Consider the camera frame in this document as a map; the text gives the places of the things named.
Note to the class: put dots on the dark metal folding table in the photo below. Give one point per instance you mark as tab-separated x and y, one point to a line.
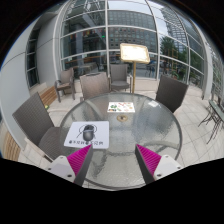
215	111

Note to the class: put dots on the gold framed menu stand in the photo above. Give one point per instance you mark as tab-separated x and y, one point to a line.
135	53

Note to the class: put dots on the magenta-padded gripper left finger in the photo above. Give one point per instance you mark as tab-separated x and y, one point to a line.
78	160

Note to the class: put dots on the round gold table cap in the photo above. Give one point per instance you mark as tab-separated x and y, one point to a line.
122	118

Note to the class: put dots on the black computer mouse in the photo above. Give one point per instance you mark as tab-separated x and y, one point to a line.
89	133

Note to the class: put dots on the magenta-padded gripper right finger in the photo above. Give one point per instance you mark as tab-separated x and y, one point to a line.
149	160

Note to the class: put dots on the colourful picture menu card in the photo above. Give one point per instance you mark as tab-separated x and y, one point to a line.
121	107

